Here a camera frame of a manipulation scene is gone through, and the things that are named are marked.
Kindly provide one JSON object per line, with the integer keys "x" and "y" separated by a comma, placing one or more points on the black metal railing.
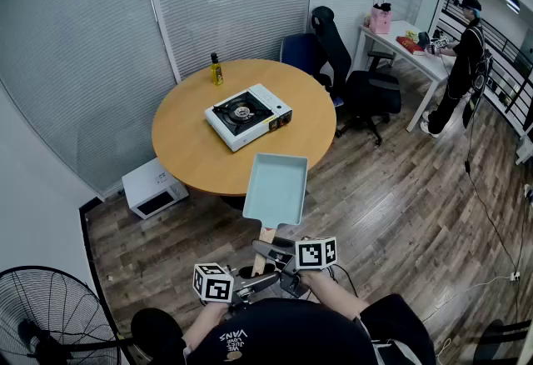
{"x": 501, "y": 40}

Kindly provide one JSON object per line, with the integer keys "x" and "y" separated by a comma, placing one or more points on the black floor fan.
{"x": 29, "y": 334}

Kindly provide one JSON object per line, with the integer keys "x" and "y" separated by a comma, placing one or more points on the person's left forearm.
{"x": 206, "y": 321}

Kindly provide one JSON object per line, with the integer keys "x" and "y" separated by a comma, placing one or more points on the person's black shirt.
{"x": 291, "y": 334}

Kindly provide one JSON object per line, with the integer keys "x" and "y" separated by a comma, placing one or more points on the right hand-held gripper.
{"x": 314, "y": 254}

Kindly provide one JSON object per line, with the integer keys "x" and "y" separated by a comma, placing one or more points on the pink bag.
{"x": 381, "y": 20}

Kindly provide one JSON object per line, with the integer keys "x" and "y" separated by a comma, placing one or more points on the red book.
{"x": 410, "y": 45}

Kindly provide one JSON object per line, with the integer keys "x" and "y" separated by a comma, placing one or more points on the white microwave oven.
{"x": 145, "y": 184}

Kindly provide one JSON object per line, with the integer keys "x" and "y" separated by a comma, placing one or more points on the black office chair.
{"x": 370, "y": 93}

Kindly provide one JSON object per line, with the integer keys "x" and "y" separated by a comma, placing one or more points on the small black stand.
{"x": 424, "y": 39}

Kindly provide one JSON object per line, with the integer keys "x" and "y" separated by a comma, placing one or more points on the yellow packet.
{"x": 411, "y": 35}

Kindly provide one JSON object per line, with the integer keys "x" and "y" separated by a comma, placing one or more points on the light blue square pan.
{"x": 275, "y": 188}

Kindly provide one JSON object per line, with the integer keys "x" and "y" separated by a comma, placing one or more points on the yellow oil bottle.
{"x": 216, "y": 72}

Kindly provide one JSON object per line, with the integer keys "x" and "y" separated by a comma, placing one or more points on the white power strip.
{"x": 515, "y": 276}

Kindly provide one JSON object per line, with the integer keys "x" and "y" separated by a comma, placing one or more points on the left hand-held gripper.
{"x": 212, "y": 284}

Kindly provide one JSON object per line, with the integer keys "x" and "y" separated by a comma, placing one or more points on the person's right forearm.
{"x": 333, "y": 294}

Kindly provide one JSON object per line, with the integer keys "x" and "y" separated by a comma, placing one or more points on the white desk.
{"x": 433, "y": 63}

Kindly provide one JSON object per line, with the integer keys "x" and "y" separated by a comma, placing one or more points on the blue chair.
{"x": 300, "y": 51}

